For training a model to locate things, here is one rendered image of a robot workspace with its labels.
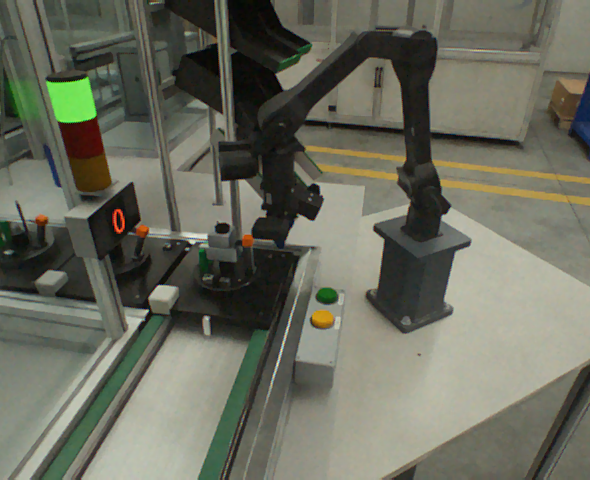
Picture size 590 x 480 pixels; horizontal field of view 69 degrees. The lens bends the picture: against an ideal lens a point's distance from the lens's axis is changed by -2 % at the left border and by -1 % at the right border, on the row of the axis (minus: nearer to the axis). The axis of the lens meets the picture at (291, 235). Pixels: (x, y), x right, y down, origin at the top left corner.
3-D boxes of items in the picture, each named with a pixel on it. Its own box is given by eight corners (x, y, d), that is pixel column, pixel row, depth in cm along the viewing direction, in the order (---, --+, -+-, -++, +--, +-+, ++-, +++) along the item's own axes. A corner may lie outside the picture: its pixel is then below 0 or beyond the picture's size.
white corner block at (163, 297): (181, 302, 88) (178, 286, 86) (172, 316, 84) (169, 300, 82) (160, 299, 89) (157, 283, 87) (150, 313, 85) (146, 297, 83)
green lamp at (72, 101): (103, 112, 59) (95, 75, 57) (82, 123, 55) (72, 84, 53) (71, 111, 60) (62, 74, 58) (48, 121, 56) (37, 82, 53)
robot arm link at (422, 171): (417, 21, 72) (381, 31, 71) (438, 26, 66) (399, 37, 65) (426, 188, 89) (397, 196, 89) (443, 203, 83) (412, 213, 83)
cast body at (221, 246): (243, 251, 90) (241, 222, 87) (236, 263, 87) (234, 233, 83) (204, 247, 92) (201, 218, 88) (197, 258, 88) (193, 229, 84)
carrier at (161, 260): (190, 247, 105) (184, 201, 99) (143, 312, 85) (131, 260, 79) (101, 237, 109) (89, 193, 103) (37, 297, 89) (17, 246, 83)
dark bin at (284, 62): (298, 63, 98) (312, 32, 94) (276, 74, 88) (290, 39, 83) (196, 3, 100) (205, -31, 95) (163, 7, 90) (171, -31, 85)
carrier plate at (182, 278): (293, 259, 101) (293, 251, 100) (269, 330, 81) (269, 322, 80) (196, 248, 105) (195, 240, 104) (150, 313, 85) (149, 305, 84)
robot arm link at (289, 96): (414, 44, 74) (382, -9, 69) (437, 52, 67) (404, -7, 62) (287, 155, 80) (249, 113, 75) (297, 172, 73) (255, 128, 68)
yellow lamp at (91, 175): (118, 179, 64) (111, 147, 62) (99, 193, 60) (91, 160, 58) (88, 176, 65) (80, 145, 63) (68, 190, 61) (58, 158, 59)
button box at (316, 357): (344, 310, 93) (346, 288, 90) (332, 389, 76) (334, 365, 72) (311, 306, 94) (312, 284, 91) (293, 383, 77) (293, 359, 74)
